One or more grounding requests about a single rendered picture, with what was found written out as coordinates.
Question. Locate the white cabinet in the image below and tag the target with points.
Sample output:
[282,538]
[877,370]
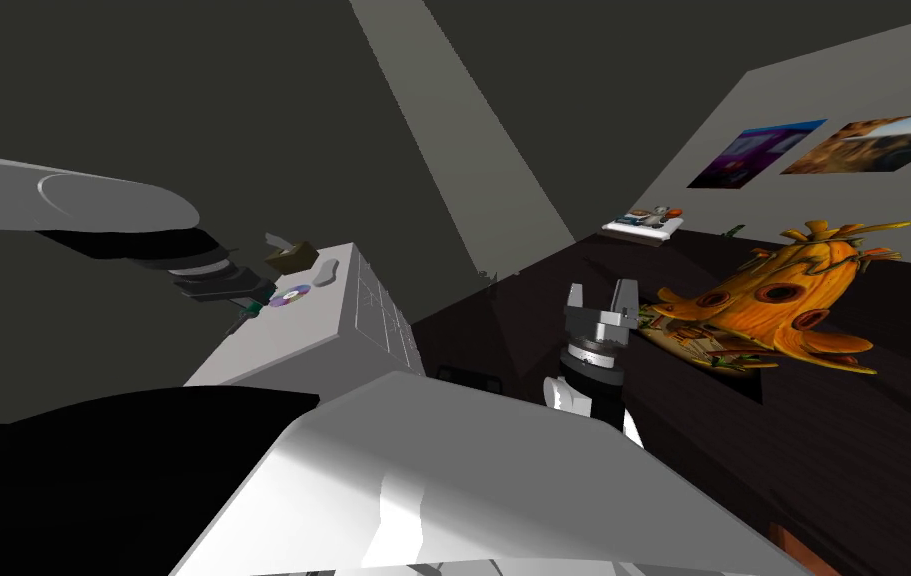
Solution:
[303,344]

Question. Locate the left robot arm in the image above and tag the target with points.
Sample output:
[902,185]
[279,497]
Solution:
[87,196]

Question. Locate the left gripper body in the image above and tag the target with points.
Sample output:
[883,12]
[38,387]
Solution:
[223,286]

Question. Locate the brown box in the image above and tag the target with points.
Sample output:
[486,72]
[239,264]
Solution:
[292,258]

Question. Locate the purple wall picture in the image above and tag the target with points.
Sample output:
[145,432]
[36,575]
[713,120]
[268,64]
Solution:
[755,154]

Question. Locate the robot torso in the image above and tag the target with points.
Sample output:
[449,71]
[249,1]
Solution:
[455,480]

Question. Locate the dark wooden table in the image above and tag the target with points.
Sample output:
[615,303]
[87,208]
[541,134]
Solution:
[823,448]

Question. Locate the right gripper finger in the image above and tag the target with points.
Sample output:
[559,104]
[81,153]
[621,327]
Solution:
[575,298]
[625,298]

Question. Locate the orange brown wall picture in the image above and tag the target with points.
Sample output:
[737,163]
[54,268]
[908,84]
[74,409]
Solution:
[871,144]

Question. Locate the orange pumpkin house ornament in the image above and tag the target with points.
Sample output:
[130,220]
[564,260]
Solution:
[783,300]

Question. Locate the grey computer mouse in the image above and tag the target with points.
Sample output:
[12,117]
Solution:
[326,272]

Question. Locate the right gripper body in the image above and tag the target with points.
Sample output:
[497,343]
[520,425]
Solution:
[595,326]

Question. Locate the shiny compact disc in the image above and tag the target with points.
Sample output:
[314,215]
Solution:
[290,296]

